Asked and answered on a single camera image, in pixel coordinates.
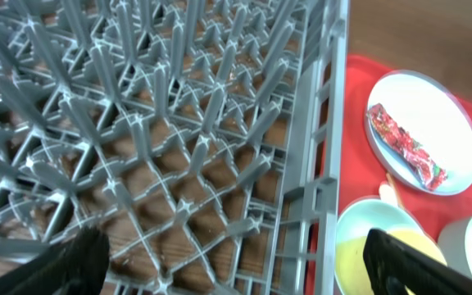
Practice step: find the red snack wrapper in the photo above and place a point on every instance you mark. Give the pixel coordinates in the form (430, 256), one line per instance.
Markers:
(427, 171)

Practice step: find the light blue round plate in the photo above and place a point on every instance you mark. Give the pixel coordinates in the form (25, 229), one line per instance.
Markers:
(433, 117)

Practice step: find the wooden chopstick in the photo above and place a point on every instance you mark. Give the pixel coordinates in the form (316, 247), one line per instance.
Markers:
(395, 190)

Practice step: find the light blue bowl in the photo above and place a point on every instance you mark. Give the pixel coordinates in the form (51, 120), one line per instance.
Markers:
(371, 213)

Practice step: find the white plastic fork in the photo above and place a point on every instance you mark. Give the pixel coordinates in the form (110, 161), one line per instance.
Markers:
(387, 194)

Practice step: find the yellow plastic cup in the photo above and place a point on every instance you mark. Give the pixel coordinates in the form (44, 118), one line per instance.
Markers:
(350, 267)

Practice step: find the grey plastic dishwasher rack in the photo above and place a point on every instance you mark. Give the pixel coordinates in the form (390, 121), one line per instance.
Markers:
(202, 137)

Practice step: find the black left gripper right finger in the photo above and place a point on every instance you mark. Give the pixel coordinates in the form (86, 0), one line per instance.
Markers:
(394, 268)

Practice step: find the red plastic tray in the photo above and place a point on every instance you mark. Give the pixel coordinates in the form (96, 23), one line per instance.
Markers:
(362, 173)

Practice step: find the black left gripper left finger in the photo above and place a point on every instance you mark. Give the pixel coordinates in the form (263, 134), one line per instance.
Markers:
(78, 266)

